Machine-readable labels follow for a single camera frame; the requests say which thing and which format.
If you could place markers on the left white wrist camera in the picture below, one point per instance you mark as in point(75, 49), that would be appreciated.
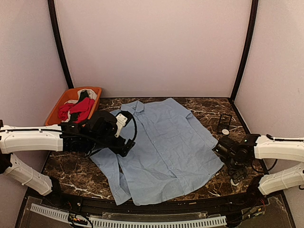
point(121, 123)

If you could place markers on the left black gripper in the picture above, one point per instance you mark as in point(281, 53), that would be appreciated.
point(124, 151)

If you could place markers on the orange plastic basket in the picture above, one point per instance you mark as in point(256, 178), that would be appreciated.
point(71, 96)

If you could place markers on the light blue shirt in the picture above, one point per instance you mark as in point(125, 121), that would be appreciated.
point(173, 155)

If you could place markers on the black left frame pole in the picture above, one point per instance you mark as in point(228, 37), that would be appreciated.
point(58, 42)

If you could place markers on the red cloth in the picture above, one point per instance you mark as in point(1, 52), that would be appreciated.
point(78, 112)

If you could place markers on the dark green cloth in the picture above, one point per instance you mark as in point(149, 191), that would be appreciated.
point(83, 95)

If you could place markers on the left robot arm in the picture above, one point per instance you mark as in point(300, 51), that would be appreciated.
point(20, 139)

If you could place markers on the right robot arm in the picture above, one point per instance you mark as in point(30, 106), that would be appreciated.
point(269, 147)

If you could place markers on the white cloth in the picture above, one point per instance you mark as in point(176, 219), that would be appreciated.
point(91, 93)

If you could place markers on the black right frame pole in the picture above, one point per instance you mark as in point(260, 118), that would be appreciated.
point(246, 49)

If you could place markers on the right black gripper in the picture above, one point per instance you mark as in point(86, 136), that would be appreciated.
point(236, 175)

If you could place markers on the black brooch holder stand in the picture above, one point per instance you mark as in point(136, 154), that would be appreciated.
point(224, 123)

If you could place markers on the black frame pole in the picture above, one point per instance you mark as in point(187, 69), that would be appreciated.
point(246, 49)
point(58, 42)

